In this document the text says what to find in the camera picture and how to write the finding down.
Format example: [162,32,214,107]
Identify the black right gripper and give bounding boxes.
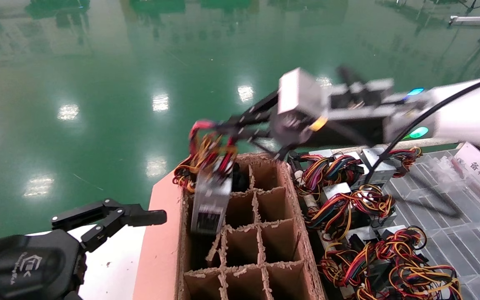
[218,90,387,162]

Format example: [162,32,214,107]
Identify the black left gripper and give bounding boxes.
[0,229,87,300]

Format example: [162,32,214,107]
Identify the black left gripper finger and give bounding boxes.
[51,199,168,253]

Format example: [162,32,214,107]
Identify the silver power supply colourful cables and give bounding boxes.
[307,182,395,242]
[177,120,240,235]
[361,146,423,187]
[172,160,199,193]
[355,226,462,300]
[318,227,376,292]

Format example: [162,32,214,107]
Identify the pink foam board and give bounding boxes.
[132,171,183,300]

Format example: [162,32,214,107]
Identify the brown cardboard divider box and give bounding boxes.
[176,152,326,300]

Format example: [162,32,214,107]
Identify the clear plastic parts bag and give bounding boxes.
[425,156,480,209]

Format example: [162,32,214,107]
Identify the white wheeled equipment stand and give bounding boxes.
[448,12,480,28]

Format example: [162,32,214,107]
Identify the clear acrylic divider tray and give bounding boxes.
[386,148,480,300]

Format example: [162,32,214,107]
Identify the power supply with purple cables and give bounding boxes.
[290,151,365,198]

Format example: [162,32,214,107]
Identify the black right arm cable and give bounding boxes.
[364,73,480,185]

